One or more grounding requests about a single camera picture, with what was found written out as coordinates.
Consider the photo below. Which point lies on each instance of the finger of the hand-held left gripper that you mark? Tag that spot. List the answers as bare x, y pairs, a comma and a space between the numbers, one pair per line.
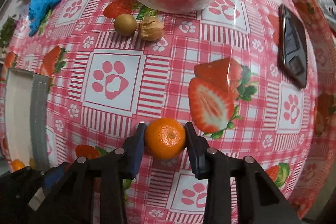
53, 176

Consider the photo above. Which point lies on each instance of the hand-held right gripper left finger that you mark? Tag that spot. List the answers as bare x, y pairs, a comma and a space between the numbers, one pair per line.
134, 158

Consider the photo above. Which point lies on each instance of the dimpled mandarin orange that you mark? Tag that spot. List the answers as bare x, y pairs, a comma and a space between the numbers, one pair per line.
165, 138

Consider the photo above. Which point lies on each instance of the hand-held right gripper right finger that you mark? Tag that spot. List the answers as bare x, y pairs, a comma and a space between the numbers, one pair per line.
195, 158

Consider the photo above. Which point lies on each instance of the brown longan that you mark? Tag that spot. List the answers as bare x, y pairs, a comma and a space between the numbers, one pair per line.
126, 24

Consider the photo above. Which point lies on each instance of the small smooth orange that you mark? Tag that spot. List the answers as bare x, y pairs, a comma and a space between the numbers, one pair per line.
17, 164

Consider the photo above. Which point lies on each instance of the white rectangular tray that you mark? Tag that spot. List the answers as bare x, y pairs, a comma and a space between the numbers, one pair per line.
18, 108

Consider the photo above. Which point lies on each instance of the brown fruits beside bowl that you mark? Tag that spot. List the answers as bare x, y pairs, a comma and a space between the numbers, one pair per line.
151, 28

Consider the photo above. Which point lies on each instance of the black smartphone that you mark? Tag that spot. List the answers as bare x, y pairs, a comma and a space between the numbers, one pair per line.
291, 50

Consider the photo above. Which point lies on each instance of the green potted plant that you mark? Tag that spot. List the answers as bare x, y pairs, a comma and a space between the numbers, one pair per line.
5, 29

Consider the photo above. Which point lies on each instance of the strawberry print plastic tablecloth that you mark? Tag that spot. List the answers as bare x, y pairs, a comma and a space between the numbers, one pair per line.
157, 69

